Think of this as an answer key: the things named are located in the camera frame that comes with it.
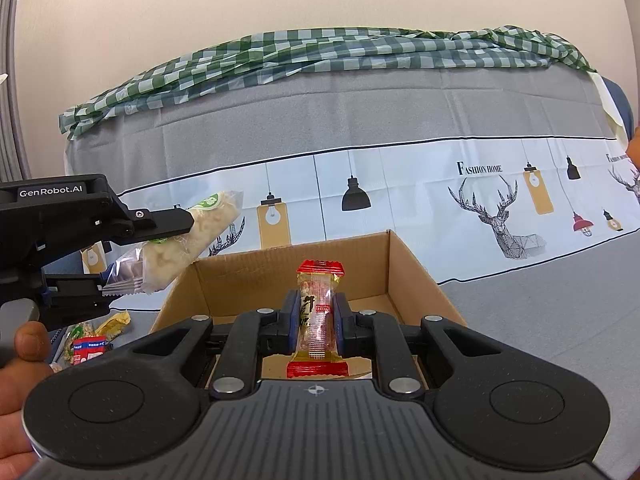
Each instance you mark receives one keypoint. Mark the cardboard box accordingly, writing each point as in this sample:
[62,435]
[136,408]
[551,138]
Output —
[370,270]

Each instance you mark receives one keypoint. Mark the person's left hand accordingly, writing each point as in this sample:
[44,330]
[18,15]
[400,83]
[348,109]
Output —
[30,342]

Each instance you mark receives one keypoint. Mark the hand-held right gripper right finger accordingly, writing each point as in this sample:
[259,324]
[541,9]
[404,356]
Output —
[342,322]

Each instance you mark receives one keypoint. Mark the green nut packet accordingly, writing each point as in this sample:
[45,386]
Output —
[82,332]

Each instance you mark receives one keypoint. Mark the green checked cloth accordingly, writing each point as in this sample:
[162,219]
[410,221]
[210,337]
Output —
[300,55]

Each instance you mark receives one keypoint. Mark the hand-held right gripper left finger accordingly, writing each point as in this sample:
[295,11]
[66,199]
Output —
[289,320]

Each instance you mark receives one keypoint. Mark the orange cushion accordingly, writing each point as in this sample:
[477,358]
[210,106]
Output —
[636,147]

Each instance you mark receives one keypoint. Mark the yellow snack packet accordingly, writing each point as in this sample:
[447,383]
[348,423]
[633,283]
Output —
[116,322]

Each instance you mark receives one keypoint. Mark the long red snack packet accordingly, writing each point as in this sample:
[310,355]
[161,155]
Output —
[90,349]

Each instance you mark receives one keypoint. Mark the clear cracker packet green label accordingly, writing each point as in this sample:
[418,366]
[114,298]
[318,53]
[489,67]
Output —
[210,232]

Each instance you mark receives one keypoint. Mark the grey deer print sofa cover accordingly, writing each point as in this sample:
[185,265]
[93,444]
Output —
[350,110]

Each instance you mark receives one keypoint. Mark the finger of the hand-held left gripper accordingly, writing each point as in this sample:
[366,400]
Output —
[75,295]
[160,222]

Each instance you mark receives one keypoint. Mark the small red yellow candy bar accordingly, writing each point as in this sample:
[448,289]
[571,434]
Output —
[316,310]

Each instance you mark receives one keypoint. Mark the grey curtain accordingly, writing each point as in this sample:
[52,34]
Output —
[10,110]

